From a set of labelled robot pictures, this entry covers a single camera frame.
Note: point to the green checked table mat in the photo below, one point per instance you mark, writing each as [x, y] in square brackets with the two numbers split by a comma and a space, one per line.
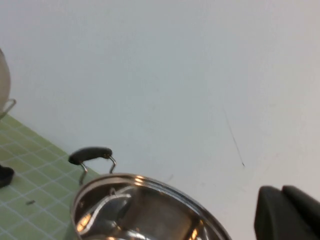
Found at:
[37, 190]

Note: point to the stainless steel pot lid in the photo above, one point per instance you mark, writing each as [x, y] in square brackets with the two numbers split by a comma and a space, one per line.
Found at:
[3, 80]

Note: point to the stainless steel cooking pot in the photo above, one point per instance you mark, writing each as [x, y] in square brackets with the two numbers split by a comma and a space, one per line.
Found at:
[140, 212]

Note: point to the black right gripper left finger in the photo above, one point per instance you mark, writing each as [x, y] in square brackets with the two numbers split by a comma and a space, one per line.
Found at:
[275, 220]

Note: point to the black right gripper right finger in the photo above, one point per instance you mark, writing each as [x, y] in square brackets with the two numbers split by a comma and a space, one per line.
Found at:
[307, 202]

